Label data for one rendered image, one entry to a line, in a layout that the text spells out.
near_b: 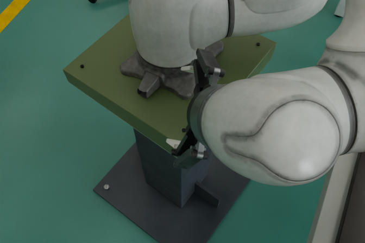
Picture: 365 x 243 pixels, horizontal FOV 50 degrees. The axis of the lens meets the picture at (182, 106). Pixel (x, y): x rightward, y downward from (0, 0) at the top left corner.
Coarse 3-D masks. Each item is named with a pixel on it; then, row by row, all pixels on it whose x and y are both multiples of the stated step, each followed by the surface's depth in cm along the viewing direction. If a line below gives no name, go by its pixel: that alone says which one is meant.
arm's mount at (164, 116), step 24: (120, 24) 97; (96, 48) 93; (120, 48) 93; (240, 48) 92; (264, 48) 91; (72, 72) 89; (96, 72) 89; (120, 72) 88; (240, 72) 87; (96, 96) 88; (120, 96) 85; (168, 96) 84; (144, 120) 81; (168, 120) 81; (168, 144) 81
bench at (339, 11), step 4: (340, 0) 198; (344, 0) 194; (340, 4) 197; (344, 4) 196; (336, 8) 202; (340, 8) 199; (344, 8) 198; (336, 12) 202; (340, 12) 201; (340, 16) 204
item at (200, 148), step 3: (198, 141) 58; (198, 144) 58; (201, 144) 58; (192, 147) 58; (195, 147) 58; (198, 147) 57; (201, 147) 58; (204, 147) 58; (198, 150) 57; (201, 150) 57; (204, 150) 59; (198, 153) 57; (201, 153) 57; (198, 156) 57; (201, 156) 57
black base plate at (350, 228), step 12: (360, 156) 82; (360, 168) 80; (360, 180) 79; (348, 192) 80; (360, 192) 78; (348, 204) 77; (360, 204) 77; (348, 216) 75; (360, 216) 75; (348, 228) 74; (360, 228) 74; (336, 240) 74; (348, 240) 73; (360, 240) 73
